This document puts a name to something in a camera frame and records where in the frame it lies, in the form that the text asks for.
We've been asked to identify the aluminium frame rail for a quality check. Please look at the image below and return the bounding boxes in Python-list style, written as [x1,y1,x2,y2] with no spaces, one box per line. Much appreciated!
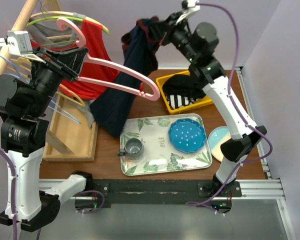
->
[39,68,297,240]

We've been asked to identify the yellow plastic bin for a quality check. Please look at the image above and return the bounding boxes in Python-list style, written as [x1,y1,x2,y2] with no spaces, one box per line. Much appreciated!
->
[155,70,213,115]

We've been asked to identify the leaf pattern serving tray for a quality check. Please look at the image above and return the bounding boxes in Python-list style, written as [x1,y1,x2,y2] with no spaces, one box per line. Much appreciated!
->
[120,113,213,177]

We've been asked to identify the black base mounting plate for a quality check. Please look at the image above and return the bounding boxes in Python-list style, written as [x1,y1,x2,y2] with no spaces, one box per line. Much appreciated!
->
[74,179,242,212]

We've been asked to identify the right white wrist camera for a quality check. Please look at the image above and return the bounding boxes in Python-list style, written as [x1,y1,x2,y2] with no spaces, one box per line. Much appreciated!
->
[178,0,200,22]

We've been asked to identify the black white striped tank top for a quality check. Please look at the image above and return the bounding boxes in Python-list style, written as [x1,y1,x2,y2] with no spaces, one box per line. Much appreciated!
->
[165,94,200,110]

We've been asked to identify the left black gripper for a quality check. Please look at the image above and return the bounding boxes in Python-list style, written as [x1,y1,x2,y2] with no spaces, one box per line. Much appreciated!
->
[27,45,88,116]

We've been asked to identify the dark navy maroon garment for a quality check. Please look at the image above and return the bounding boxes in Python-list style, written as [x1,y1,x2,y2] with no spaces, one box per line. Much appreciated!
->
[90,16,159,137]

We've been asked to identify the red tank top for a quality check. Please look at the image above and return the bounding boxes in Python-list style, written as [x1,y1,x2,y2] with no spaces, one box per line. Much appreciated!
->
[31,20,119,100]

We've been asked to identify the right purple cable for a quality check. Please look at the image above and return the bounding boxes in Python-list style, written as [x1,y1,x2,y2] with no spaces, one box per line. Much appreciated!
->
[186,2,274,208]

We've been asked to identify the yellow plastic hanger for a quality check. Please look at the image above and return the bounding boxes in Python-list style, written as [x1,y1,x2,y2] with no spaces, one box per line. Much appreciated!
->
[10,57,86,107]

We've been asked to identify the grey tank top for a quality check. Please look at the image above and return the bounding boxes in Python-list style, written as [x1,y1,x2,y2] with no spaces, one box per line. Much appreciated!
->
[26,22,94,128]

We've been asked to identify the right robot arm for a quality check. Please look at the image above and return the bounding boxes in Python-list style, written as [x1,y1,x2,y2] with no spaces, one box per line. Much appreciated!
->
[149,12,267,197]

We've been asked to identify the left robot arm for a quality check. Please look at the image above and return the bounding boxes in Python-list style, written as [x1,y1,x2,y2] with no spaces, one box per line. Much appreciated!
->
[0,47,94,232]

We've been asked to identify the grey mug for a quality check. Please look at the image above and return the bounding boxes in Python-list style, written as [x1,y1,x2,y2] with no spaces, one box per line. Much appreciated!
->
[117,138,145,160]

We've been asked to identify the beige wooden hanger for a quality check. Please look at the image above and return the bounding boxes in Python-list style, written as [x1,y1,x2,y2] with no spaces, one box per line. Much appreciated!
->
[30,11,110,35]

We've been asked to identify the pink plastic hanger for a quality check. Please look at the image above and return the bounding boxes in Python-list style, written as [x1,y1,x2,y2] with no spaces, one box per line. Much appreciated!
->
[56,17,161,101]

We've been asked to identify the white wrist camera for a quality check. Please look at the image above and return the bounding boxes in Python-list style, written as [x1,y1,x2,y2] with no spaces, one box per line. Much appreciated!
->
[0,30,45,63]
[178,0,200,22]

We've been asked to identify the blue dotted plate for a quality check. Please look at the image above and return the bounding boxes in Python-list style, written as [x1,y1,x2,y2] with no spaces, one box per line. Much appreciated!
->
[168,118,207,154]

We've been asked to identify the cream and blue plate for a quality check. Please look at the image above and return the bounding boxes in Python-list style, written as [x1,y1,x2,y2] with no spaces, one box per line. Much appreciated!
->
[208,126,231,162]

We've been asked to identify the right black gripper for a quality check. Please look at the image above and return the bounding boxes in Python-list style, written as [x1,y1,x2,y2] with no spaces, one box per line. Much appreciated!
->
[149,10,199,64]

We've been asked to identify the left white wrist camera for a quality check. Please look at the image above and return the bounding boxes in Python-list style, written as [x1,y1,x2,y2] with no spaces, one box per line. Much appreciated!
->
[0,30,45,63]

